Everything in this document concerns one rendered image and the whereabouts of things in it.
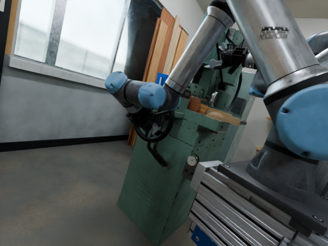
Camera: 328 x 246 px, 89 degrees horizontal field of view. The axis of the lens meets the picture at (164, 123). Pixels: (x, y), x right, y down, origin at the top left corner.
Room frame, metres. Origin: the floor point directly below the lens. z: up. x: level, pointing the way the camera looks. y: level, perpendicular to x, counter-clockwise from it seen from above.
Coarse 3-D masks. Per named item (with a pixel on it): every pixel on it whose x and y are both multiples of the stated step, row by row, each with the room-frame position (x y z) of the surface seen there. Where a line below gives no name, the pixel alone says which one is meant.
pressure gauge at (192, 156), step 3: (189, 156) 0.86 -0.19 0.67; (192, 156) 0.85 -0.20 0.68; (195, 156) 0.84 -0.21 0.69; (189, 159) 0.86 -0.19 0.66; (192, 159) 0.85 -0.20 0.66; (195, 159) 0.84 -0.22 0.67; (198, 159) 0.85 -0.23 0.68; (189, 162) 0.86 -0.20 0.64; (192, 162) 0.85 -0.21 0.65; (195, 162) 0.84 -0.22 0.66; (198, 162) 0.85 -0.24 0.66; (192, 165) 0.84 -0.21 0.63
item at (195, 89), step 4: (188, 84) 1.15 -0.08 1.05; (192, 84) 1.14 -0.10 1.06; (196, 84) 1.14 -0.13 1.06; (188, 88) 1.15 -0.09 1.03; (192, 88) 1.13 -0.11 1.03; (196, 88) 1.15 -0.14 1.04; (200, 88) 1.20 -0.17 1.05; (192, 92) 1.13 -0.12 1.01; (196, 92) 1.17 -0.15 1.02; (200, 96) 1.23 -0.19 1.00
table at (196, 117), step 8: (176, 112) 0.92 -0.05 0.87; (184, 112) 1.00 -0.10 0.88; (192, 112) 0.97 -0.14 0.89; (192, 120) 0.96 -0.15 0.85; (200, 120) 0.94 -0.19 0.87; (208, 120) 0.91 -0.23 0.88; (216, 120) 0.89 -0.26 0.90; (208, 128) 0.90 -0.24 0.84; (216, 128) 0.88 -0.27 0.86; (224, 128) 0.98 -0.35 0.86
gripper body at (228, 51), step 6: (228, 48) 0.89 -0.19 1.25; (234, 48) 0.87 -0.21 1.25; (240, 48) 0.86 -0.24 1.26; (246, 48) 0.84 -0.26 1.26; (222, 54) 0.88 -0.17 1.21; (228, 54) 0.87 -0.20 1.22; (234, 54) 0.87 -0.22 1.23; (240, 54) 0.86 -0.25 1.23; (246, 54) 0.85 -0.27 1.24; (222, 60) 0.92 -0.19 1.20; (228, 60) 0.88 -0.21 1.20; (234, 60) 0.89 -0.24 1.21; (240, 60) 0.88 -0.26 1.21
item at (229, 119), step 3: (207, 108) 1.09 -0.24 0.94; (207, 111) 1.09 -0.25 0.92; (210, 111) 1.08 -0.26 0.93; (213, 111) 1.07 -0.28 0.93; (216, 111) 1.06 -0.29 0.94; (222, 114) 1.03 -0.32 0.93; (225, 117) 1.02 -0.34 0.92; (228, 117) 1.01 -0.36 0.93; (231, 117) 1.00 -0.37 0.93; (234, 117) 1.00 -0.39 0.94; (225, 120) 1.01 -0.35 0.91; (228, 120) 1.01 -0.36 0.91; (231, 120) 1.00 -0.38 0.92; (234, 120) 0.99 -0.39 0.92; (237, 120) 0.98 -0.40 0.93; (240, 120) 0.97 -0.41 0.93; (234, 123) 0.98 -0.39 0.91; (237, 123) 0.98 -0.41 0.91
